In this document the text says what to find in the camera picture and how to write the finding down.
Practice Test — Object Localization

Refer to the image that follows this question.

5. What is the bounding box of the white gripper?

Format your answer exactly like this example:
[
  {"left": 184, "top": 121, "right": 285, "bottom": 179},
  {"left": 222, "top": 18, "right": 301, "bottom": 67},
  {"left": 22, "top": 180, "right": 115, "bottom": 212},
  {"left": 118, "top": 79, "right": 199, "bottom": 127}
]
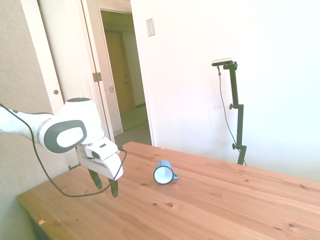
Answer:
[{"left": 76, "top": 144, "right": 125, "bottom": 199}]

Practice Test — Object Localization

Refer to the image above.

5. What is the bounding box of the blue enamel mug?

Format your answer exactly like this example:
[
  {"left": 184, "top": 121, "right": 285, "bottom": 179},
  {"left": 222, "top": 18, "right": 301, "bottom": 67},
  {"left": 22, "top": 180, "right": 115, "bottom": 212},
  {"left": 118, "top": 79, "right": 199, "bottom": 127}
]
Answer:
[{"left": 152, "top": 159, "right": 179, "bottom": 186}]

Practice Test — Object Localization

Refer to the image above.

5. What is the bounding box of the wooden hallway door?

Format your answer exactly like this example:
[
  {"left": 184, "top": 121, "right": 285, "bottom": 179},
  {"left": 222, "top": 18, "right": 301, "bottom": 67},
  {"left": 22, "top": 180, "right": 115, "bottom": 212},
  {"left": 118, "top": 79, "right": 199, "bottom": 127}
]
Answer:
[{"left": 104, "top": 30, "right": 137, "bottom": 114}]

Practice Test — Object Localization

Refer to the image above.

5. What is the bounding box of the white open door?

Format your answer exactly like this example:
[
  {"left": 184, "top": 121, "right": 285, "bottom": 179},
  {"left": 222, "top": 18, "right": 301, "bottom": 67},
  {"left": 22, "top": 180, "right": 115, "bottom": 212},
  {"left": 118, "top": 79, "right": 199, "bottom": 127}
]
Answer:
[{"left": 37, "top": 0, "right": 116, "bottom": 143}]

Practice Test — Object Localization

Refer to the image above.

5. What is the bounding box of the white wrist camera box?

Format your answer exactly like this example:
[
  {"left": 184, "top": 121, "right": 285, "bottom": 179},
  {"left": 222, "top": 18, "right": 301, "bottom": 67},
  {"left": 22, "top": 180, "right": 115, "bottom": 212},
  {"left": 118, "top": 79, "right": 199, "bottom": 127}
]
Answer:
[{"left": 84, "top": 136, "right": 121, "bottom": 161}]

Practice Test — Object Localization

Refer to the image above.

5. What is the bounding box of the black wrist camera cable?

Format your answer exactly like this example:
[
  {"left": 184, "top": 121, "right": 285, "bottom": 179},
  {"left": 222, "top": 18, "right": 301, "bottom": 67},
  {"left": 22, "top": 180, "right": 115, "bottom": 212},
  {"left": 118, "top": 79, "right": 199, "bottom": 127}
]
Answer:
[{"left": 0, "top": 102, "right": 128, "bottom": 198}]

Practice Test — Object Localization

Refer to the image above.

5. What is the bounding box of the white door frame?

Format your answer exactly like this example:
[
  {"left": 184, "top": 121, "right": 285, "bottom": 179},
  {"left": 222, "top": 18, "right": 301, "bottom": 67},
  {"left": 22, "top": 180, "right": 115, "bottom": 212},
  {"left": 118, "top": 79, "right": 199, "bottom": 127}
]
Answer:
[{"left": 96, "top": 0, "right": 157, "bottom": 147}]

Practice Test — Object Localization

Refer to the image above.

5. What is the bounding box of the black camera stand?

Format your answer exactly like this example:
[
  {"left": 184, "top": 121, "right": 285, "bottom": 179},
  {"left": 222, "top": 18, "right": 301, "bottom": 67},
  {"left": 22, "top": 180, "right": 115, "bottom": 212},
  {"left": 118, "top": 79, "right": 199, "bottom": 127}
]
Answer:
[{"left": 222, "top": 61, "right": 248, "bottom": 166}]

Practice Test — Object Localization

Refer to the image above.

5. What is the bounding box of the white wall switch plate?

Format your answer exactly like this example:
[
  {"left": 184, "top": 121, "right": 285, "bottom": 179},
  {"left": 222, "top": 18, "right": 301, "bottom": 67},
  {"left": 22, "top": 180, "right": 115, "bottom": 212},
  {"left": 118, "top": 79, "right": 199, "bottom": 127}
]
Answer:
[{"left": 145, "top": 17, "right": 156, "bottom": 38}]

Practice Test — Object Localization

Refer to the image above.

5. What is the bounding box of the silver exterior camera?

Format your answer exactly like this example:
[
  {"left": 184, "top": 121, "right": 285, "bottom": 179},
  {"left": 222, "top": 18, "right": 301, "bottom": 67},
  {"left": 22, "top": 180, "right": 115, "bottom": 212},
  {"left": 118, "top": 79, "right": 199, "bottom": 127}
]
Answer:
[{"left": 211, "top": 57, "right": 235, "bottom": 68}]

